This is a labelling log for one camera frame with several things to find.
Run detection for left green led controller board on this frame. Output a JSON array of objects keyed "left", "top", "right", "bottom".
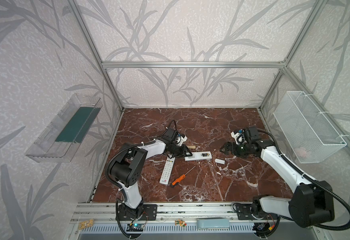
[{"left": 126, "top": 223, "right": 145, "bottom": 232}]

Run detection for small orange green connector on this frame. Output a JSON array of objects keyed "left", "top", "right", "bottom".
[{"left": 175, "top": 219, "right": 187, "bottom": 227}]

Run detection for pink object in basket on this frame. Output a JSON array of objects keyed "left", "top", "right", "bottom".
[{"left": 294, "top": 147, "right": 310, "bottom": 159}]

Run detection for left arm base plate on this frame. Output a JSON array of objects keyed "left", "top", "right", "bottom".
[{"left": 118, "top": 204, "right": 158, "bottom": 221}]

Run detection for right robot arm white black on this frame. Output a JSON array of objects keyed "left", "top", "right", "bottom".
[{"left": 220, "top": 127, "right": 335, "bottom": 228}]

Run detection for clear plastic wall shelf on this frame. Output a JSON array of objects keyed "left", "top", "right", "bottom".
[{"left": 25, "top": 94, "right": 103, "bottom": 163}]

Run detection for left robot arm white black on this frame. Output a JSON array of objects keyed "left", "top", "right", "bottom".
[{"left": 105, "top": 127, "right": 192, "bottom": 212}]

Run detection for grey rectangular box on rail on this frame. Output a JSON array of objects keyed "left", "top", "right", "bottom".
[{"left": 197, "top": 218, "right": 230, "bottom": 230}]

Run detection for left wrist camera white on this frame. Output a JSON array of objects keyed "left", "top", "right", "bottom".
[{"left": 176, "top": 134, "right": 188, "bottom": 146}]

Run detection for tan circuit board piece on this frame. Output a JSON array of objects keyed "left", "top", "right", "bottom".
[{"left": 78, "top": 219, "right": 94, "bottom": 230}]

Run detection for white remote control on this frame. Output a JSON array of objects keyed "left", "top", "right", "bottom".
[
  {"left": 160, "top": 157, "right": 176, "bottom": 185},
  {"left": 184, "top": 152, "right": 212, "bottom": 162}
]

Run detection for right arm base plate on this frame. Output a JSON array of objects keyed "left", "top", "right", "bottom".
[{"left": 232, "top": 203, "right": 263, "bottom": 221}]

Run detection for right controller board wires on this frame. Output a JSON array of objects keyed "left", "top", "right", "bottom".
[{"left": 252, "top": 220, "right": 276, "bottom": 238}]

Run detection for white battery cover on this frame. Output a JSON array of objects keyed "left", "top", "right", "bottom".
[{"left": 215, "top": 159, "right": 226, "bottom": 165}]

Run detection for left black corrugated cable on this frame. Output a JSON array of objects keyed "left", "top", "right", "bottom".
[{"left": 104, "top": 119, "right": 179, "bottom": 190}]

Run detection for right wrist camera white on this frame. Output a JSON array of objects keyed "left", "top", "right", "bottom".
[{"left": 231, "top": 130, "right": 245, "bottom": 145}]

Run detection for orange handled screwdriver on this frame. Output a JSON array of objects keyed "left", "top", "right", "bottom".
[{"left": 170, "top": 166, "right": 196, "bottom": 188}]

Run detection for white wire mesh basket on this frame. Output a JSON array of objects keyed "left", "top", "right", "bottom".
[{"left": 274, "top": 91, "right": 347, "bottom": 164}]

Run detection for black corrugated cable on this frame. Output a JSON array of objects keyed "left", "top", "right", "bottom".
[
  {"left": 104, "top": 119, "right": 179, "bottom": 190},
  {"left": 257, "top": 128, "right": 350, "bottom": 231}
]

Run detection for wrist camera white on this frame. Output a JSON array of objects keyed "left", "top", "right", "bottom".
[
  {"left": 231, "top": 130, "right": 245, "bottom": 145},
  {"left": 176, "top": 134, "right": 188, "bottom": 146}
]

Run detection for right black corrugated cable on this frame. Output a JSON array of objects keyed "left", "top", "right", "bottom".
[{"left": 257, "top": 128, "right": 350, "bottom": 231}]

